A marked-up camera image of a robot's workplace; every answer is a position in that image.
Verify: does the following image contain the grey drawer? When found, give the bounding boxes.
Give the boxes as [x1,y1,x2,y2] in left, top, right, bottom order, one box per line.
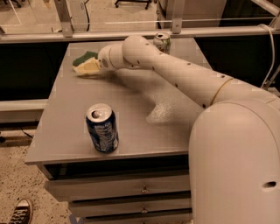
[69,198,192,217]
[84,213,192,224]
[45,172,190,201]

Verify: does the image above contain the middle grey drawer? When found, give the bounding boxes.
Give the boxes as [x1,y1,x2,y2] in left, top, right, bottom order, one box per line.
[69,198,192,217]

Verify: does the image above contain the grey metal railing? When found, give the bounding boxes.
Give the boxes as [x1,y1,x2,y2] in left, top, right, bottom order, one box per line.
[0,0,266,44]

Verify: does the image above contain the white green 7up can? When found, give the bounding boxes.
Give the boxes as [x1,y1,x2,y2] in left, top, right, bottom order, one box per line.
[153,32,171,54]

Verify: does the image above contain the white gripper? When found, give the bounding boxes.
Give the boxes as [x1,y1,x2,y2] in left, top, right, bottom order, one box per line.
[73,44,129,75]

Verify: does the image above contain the black chair base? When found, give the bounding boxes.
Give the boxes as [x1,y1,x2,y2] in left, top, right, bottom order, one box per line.
[114,0,152,10]

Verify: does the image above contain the upper grey drawer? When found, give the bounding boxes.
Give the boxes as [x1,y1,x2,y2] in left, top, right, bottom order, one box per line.
[45,172,190,201]

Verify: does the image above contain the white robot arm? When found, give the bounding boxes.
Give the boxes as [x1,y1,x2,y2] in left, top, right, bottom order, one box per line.
[73,36,280,224]

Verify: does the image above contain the white cable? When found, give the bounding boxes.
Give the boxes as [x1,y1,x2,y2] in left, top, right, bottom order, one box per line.
[257,24,277,88]

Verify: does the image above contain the green and yellow sponge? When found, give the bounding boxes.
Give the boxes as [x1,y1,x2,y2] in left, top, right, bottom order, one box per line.
[72,51,98,67]

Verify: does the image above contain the black white sneaker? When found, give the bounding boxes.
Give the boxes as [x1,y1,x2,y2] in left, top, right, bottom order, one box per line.
[8,199,32,224]

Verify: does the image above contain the blue pepsi can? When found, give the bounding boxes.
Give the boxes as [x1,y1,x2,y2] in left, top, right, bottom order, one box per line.
[86,103,119,153]

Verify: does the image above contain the grey drawer cabinet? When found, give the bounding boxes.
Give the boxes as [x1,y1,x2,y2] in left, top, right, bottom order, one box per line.
[25,42,202,220]

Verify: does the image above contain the lower grey drawer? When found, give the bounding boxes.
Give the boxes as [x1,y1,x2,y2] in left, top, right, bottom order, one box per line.
[84,213,192,224]

